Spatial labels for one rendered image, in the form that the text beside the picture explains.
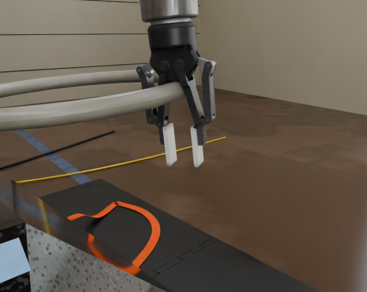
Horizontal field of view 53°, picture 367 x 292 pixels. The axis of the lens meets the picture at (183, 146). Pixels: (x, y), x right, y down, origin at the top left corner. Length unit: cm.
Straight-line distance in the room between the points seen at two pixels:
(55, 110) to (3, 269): 20
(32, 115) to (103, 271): 22
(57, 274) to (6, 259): 6
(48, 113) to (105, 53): 587
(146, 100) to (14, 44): 540
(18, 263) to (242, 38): 631
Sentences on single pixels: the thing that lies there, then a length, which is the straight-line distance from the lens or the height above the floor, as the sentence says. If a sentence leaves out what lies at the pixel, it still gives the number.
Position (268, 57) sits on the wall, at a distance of 621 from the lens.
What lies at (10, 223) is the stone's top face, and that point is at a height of 85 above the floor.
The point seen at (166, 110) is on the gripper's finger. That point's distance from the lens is 63.
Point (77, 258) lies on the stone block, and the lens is 50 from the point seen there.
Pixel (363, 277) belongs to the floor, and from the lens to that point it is 193.
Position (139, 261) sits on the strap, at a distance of 183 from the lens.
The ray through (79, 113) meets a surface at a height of 95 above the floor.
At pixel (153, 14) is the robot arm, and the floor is 108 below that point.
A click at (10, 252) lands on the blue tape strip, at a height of 83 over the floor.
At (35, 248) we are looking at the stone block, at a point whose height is 82.
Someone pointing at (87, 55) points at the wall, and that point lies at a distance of 624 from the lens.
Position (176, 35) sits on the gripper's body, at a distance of 57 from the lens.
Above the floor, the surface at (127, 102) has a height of 96.
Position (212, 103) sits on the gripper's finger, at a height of 94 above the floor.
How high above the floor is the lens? 105
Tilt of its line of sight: 17 degrees down
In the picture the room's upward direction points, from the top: straight up
